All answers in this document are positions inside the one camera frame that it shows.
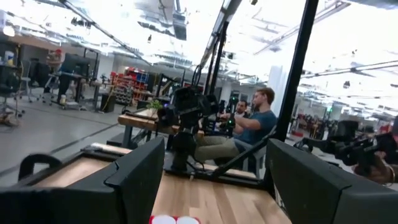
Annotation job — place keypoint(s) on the black office chair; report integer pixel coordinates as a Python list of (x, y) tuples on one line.
[(9, 84)]

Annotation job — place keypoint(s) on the person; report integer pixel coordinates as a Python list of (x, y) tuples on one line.
[(59, 62), (258, 127), (241, 107)]

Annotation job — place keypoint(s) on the red plastic slotted basket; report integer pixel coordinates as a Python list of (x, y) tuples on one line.
[(176, 219)]

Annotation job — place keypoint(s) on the person's hand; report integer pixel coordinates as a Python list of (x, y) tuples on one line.
[(373, 172)]

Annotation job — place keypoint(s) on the small green potted plant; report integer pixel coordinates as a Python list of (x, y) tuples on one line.
[(154, 105)]

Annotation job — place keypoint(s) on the dark desk monitor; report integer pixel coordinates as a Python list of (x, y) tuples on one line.
[(74, 63)]

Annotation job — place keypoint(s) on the white plastic chair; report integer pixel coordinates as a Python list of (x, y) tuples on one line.
[(259, 158)]

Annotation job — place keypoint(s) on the wooden work table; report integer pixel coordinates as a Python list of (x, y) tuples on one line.
[(136, 122)]

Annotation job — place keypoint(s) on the overhead light bar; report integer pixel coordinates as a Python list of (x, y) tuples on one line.
[(219, 23)]

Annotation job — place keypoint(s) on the black frame brace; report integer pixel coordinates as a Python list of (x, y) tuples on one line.
[(242, 157)]

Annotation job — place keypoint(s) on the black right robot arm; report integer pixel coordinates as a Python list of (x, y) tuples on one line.
[(183, 146)]

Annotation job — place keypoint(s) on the black waste bin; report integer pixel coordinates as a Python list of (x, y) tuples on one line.
[(108, 102)]

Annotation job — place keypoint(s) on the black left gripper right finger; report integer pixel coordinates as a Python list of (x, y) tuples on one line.
[(304, 186)]

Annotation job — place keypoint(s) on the black frame post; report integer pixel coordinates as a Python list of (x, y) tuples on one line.
[(297, 62), (217, 62)]

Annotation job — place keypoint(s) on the white plastic pill bottle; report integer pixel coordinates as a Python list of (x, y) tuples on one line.
[(188, 221)]

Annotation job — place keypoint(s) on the red storage shelf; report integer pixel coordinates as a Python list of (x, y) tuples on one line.
[(130, 81)]

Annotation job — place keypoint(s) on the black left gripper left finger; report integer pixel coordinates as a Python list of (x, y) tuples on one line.
[(140, 186)]

